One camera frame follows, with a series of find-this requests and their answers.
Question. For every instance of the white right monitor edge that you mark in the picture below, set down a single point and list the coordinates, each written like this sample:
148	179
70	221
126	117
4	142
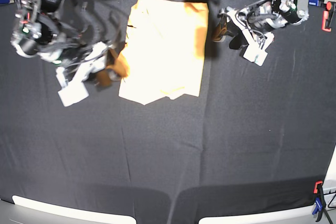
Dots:
261	218

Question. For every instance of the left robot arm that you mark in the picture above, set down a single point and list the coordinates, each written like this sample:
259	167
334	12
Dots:
298	11

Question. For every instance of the lower right red clamp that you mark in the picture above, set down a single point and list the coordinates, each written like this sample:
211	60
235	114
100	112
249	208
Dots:
319	201

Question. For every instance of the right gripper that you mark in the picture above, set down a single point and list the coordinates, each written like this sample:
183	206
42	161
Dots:
61	44

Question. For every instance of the white monitor edge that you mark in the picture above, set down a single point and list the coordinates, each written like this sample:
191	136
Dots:
71	212
261	218

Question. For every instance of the white left monitor edge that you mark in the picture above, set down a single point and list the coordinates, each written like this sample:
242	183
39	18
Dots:
71	212

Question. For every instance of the black table cloth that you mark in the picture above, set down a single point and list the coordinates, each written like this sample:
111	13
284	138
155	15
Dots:
257	139

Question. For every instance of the red clamp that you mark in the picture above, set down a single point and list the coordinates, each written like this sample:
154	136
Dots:
328	16
319	201

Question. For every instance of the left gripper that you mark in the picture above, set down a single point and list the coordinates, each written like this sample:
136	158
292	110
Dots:
261	19

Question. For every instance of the right upper red clamp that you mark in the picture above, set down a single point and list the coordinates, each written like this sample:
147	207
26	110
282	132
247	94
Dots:
328	16

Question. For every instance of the yellow t-shirt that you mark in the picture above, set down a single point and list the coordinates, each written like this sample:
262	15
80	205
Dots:
164	50

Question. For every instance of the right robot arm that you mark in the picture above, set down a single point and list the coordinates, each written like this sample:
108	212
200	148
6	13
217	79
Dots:
33	11

